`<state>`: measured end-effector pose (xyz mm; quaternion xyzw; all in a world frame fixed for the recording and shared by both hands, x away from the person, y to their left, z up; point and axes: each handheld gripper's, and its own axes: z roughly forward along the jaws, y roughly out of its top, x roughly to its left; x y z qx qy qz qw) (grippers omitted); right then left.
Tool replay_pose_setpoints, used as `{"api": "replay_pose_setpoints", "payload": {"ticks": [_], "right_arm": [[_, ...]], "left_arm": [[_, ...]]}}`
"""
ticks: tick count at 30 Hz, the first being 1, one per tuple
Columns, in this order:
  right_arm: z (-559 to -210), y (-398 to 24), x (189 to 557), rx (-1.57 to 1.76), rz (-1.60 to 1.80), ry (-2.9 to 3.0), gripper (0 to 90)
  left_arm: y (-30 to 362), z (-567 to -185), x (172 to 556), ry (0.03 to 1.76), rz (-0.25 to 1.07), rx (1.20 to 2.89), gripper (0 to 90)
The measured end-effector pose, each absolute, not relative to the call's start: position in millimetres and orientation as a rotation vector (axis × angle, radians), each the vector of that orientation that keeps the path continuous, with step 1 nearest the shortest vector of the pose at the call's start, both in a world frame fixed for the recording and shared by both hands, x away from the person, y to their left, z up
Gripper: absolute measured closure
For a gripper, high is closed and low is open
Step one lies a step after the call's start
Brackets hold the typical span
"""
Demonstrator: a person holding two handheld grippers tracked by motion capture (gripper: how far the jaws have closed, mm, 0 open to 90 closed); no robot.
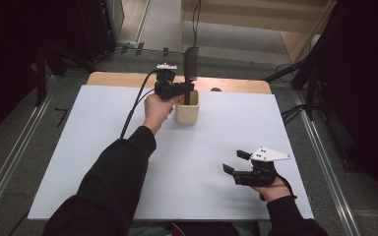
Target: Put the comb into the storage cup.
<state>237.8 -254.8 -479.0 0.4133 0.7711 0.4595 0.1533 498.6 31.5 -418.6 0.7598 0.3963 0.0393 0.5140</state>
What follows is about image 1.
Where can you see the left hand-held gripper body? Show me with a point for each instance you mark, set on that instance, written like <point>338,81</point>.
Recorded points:
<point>165,86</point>

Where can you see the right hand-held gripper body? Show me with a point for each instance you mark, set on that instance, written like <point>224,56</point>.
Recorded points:
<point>259,170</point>

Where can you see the cream square cup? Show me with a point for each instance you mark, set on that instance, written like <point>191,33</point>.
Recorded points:
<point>187,113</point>

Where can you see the black comb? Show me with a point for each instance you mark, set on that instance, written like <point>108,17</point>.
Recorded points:
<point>190,64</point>

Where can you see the person's right hand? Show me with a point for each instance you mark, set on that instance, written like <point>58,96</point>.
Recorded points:
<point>274,190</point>

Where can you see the person's left hand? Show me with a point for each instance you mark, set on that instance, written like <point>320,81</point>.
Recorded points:
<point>157,111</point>

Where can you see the small dark round object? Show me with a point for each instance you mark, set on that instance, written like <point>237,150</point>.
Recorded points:
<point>215,89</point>

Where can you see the white board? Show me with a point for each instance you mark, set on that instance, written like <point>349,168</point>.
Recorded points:
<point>193,147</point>

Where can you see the wooden table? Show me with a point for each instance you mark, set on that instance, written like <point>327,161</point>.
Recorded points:
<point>124,80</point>

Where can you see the light wooden furniture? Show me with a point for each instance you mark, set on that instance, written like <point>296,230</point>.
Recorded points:
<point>242,16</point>

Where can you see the black stand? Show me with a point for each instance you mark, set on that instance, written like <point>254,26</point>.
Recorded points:
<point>310,85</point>
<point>41,75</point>

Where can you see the black cabinet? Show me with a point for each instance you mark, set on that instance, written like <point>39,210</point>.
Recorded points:
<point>85,26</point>

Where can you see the metal floor rail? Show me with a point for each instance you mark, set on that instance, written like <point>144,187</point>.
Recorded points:
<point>328,170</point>
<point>16,147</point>

